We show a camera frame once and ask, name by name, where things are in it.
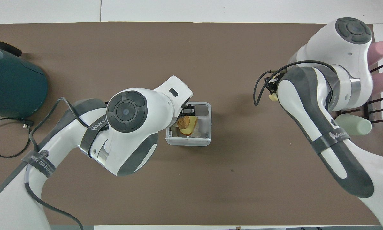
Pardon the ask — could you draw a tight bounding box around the black cup rack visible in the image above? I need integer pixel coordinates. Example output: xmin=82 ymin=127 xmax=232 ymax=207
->
xmin=340 ymin=64 xmax=383 ymax=126

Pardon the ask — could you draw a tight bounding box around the black kettle power cord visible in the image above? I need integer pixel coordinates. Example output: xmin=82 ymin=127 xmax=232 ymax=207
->
xmin=0 ymin=118 xmax=35 ymax=159

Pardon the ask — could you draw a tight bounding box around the pale green cup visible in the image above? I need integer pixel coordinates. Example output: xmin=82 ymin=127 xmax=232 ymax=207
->
xmin=335 ymin=114 xmax=372 ymax=136

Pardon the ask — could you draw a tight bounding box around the black cable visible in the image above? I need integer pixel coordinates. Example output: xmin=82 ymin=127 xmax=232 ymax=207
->
xmin=24 ymin=97 xmax=111 ymax=230
xmin=253 ymin=60 xmax=338 ymax=106

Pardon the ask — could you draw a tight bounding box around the yellow brown trash piece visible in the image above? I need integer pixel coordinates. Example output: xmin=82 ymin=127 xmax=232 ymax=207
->
xmin=177 ymin=116 xmax=199 ymax=136

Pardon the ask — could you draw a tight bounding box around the small white trash bin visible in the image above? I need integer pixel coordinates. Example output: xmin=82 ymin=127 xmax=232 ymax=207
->
xmin=165 ymin=102 xmax=212 ymax=147

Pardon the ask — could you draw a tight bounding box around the dark green electric kettle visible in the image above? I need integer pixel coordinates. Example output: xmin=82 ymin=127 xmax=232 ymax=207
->
xmin=0 ymin=40 xmax=49 ymax=119

